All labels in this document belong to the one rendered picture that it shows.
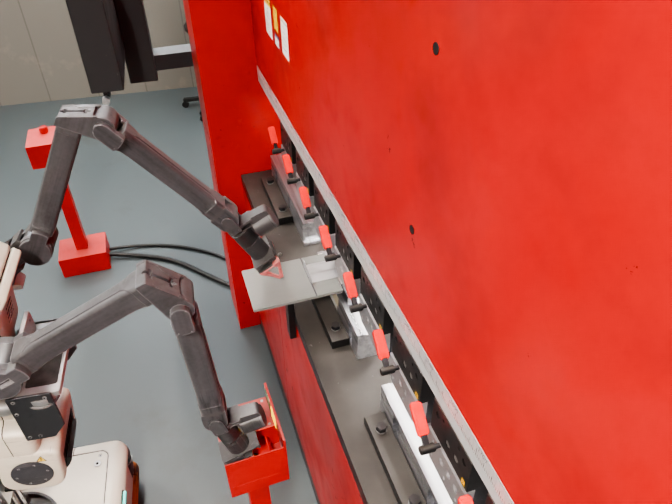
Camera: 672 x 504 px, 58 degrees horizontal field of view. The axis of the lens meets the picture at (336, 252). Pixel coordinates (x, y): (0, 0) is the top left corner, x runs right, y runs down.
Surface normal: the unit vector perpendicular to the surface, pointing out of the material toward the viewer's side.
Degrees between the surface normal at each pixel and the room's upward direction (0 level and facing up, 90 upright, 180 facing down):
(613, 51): 90
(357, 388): 0
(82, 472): 0
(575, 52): 90
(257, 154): 90
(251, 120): 90
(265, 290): 0
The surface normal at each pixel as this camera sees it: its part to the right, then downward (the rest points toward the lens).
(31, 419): 0.22, 0.61
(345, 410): -0.01, -0.78
